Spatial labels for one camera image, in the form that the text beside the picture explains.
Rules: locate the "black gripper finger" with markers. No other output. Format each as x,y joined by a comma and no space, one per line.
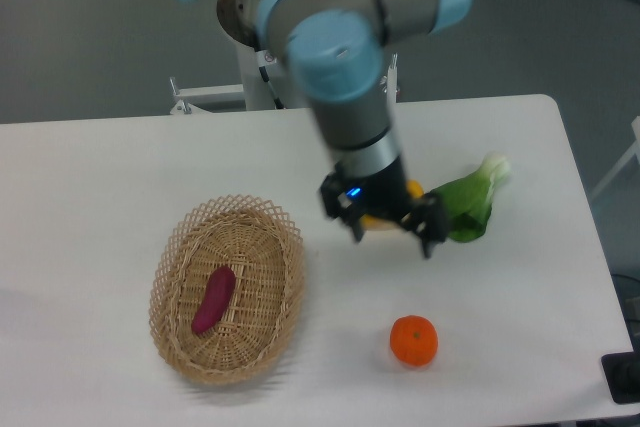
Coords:
353,220
428,220

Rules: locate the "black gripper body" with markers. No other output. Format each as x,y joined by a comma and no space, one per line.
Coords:
383,194

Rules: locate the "purple sweet potato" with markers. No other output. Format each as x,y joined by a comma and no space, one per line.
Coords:
218,293

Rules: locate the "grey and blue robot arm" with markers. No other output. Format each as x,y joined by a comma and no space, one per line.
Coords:
332,52

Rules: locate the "oval wicker basket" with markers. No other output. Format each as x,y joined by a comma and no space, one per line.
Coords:
262,245

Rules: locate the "yellow mango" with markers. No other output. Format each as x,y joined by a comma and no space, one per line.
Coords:
371,223

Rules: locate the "green bok choy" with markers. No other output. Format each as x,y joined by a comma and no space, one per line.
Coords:
468,201

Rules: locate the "orange tangerine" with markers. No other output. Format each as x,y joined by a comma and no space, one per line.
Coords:
414,341

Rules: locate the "black device at table edge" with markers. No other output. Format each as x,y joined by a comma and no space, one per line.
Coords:
622,375

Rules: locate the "white mounting bracket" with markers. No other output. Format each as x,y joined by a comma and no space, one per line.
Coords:
187,101

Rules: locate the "white frame at right edge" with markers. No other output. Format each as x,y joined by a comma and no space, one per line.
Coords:
631,154

